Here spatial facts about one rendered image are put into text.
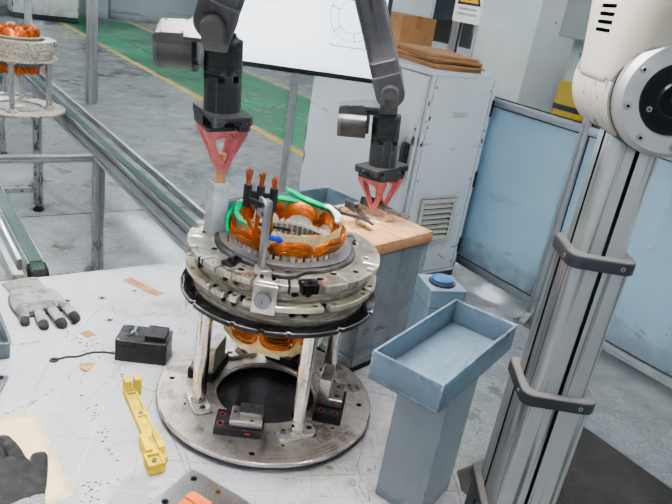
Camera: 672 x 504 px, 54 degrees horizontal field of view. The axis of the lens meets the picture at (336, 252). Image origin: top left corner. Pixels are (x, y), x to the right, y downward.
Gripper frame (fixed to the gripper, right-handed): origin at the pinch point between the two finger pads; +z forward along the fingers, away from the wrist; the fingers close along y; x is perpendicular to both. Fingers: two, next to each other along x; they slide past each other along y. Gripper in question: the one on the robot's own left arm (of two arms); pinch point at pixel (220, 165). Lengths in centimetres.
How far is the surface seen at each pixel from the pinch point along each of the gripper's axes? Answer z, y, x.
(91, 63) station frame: 37, -257, 21
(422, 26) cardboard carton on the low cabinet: 8, -215, 189
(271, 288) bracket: 11.2, 21.1, 0.6
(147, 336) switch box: 37.2, -10.4, -10.1
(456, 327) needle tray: 19.9, 28.0, 30.6
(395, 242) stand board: 17.6, 1.7, 35.2
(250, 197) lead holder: -0.2, 14.3, -0.4
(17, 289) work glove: 41, -43, -30
